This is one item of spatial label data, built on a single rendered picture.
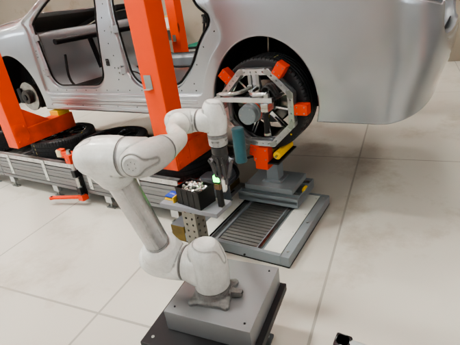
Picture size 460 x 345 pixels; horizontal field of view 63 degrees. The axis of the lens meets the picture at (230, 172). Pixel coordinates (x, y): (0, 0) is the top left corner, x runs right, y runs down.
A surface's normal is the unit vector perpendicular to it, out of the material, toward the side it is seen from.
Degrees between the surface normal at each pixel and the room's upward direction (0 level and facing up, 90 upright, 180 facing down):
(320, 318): 0
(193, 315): 0
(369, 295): 0
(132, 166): 84
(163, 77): 90
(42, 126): 90
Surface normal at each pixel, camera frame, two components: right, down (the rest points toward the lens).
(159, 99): -0.50, 0.42
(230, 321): -0.12, -0.90
